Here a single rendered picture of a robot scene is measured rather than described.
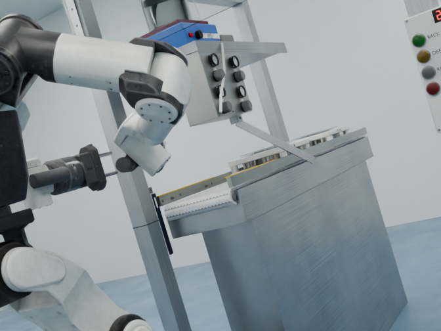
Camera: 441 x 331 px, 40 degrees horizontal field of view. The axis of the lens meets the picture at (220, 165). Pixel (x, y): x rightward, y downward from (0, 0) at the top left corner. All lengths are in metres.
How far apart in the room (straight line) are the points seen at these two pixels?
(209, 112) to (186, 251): 4.35
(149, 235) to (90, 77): 0.88
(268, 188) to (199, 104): 0.38
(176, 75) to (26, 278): 0.48
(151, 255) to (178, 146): 3.97
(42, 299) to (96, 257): 5.45
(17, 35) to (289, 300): 1.27
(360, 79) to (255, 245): 3.23
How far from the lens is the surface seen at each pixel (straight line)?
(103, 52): 1.08
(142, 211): 1.87
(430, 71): 1.38
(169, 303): 1.91
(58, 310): 1.33
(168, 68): 1.10
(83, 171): 1.58
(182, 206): 1.87
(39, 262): 1.26
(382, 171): 5.02
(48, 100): 6.85
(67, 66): 1.09
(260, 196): 1.89
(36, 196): 1.49
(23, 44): 1.11
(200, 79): 1.75
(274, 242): 2.00
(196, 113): 1.77
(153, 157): 1.31
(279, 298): 1.97
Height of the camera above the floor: 0.93
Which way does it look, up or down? 1 degrees down
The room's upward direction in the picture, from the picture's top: 17 degrees counter-clockwise
